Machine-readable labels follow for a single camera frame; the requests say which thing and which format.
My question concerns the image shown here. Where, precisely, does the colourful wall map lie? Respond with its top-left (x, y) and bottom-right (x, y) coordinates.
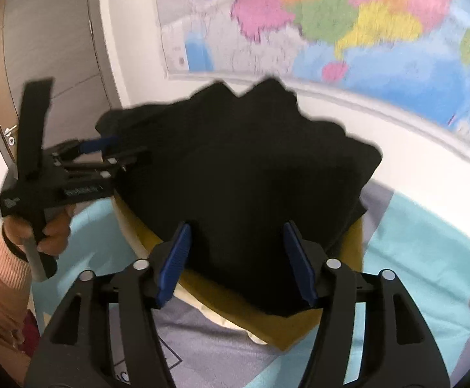
top-left (154, 0), bottom-right (470, 166)

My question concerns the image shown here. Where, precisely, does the person's left forearm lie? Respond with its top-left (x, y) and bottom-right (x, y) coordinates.
top-left (0, 226), bottom-right (34, 376)

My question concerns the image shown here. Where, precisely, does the magenta cloth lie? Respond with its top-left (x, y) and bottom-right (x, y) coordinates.
top-left (21, 310), bottom-right (44, 358)

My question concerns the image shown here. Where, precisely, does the olive green garment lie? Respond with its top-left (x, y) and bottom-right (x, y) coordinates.
top-left (112, 198), bottom-right (367, 350)

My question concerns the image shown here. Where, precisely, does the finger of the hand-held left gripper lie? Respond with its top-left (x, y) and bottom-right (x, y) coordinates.
top-left (51, 137), bottom-right (116, 161)
top-left (55, 149), bottom-right (152, 180)

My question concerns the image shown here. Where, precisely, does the person's left hand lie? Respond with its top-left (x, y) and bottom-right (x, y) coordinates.
top-left (3, 204), bottom-right (76, 259)

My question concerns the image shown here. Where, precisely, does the wooden door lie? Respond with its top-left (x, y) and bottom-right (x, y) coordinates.
top-left (0, 0), bottom-right (123, 166)

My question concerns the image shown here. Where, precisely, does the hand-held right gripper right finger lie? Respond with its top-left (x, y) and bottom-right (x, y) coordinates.
top-left (282, 220), bottom-right (451, 388)

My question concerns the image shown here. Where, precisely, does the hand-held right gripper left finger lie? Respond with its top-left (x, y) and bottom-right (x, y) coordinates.
top-left (24, 221), bottom-right (192, 388)

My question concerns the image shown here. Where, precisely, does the black button coat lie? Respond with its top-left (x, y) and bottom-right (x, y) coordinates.
top-left (95, 77), bottom-right (383, 318)

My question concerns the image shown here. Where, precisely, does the teal grey patterned bed sheet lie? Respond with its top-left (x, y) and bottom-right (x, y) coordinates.
top-left (29, 182), bottom-right (470, 388)

